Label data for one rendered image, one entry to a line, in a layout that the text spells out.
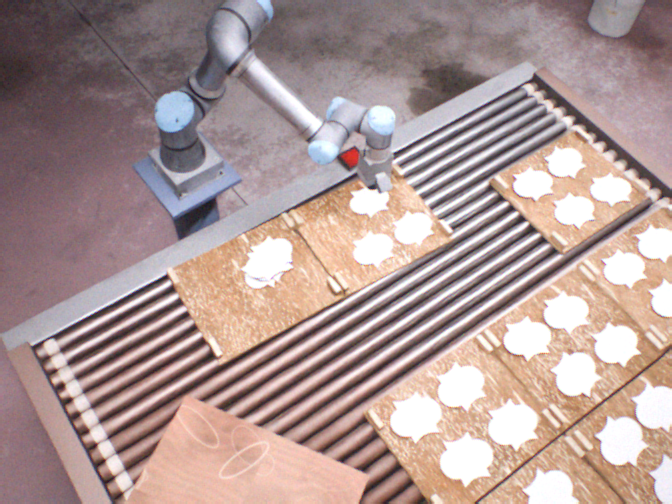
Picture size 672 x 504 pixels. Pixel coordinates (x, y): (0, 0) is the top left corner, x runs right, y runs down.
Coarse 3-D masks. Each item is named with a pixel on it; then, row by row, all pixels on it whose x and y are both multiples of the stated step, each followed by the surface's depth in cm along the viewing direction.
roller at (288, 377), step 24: (624, 168) 241; (504, 240) 221; (456, 264) 215; (432, 288) 210; (384, 312) 205; (360, 336) 201; (312, 360) 195; (264, 384) 192; (288, 384) 193; (240, 408) 187; (120, 480) 175
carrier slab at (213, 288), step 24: (240, 240) 214; (264, 240) 214; (288, 240) 215; (192, 264) 208; (216, 264) 209; (240, 264) 209; (312, 264) 211; (192, 288) 204; (216, 288) 204; (240, 288) 205; (264, 288) 205; (288, 288) 206; (312, 288) 206; (192, 312) 200; (216, 312) 200; (240, 312) 201; (264, 312) 201; (288, 312) 201; (312, 312) 202; (216, 336) 196; (240, 336) 196; (264, 336) 197
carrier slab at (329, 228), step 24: (336, 192) 226; (408, 192) 227; (288, 216) 220; (312, 216) 220; (336, 216) 221; (360, 216) 221; (384, 216) 222; (432, 216) 222; (312, 240) 215; (336, 240) 216; (360, 240) 216; (432, 240) 217; (336, 264) 211; (360, 264) 211; (384, 264) 212; (408, 264) 213; (360, 288) 207
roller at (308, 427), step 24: (648, 192) 234; (624, 216) 229; (552, 264) 217; (504, 288) 212; (480, 312) 206; (432, 336) 202; (456, 336) 204; (408, 360) 197; (360, 384) 193; (384, 384) 194; (336, 408) 188; (288, 432) 185; (312, 432) 186
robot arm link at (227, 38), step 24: (216, 24) 177; (240, 24) 178; (216, 48) 178; (240, 48) 178; (240, 72) 180; (264, 72) 181; (264, 96) 182; (288, 96) 183; (288, 120) 185; (312, 120) 185; (312, 144) 186; (336, 144) 187
